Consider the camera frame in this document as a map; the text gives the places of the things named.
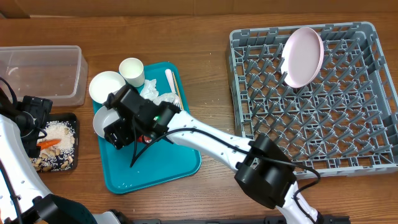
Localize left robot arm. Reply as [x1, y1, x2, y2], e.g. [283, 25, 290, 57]
[1, 91, 130, 224]

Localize clear plastic bin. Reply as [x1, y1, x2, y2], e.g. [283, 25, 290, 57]
[1, 45, 88, 106]

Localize orange carrot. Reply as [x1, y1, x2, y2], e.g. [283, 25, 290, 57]
[37, 139, 61, 150]

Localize grey melamine bowl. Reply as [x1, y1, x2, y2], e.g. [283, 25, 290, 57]
[93, 106, 119, 138]

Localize teal plastic tray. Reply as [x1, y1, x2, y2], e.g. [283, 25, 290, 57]
[90, 61, 202, 195]

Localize red snack wrapper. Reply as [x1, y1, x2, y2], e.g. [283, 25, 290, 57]
[137, 135, 152, 144]

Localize pile of white rice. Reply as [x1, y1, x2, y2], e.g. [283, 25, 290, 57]
[32, 120, 76, 170]

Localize pink round plate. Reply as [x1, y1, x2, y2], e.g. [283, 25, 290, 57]
[280, 27, 324, 88]

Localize white paper bowl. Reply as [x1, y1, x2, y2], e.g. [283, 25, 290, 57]
[89, 71, 126, 104]

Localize grey dishwasher rack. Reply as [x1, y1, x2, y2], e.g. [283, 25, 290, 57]
[227, 22, 397, 177]

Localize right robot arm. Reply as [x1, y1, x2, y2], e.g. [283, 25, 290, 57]
[103, 85, 324, 223]

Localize white paper cup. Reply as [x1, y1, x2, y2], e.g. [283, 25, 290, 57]
[119, 58, 145, 87]

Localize crumpled white tissue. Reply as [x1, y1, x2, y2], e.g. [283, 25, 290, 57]
[140, 79, 177, 105]

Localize wooden chopstick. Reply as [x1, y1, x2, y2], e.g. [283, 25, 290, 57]
[172, 72, 185, 110]

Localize black food waste tray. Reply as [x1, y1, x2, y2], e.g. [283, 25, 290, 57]
[29, 112, 79, 173]

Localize white plastic fork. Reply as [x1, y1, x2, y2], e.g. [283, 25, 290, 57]
[165, 69, 183, 109]

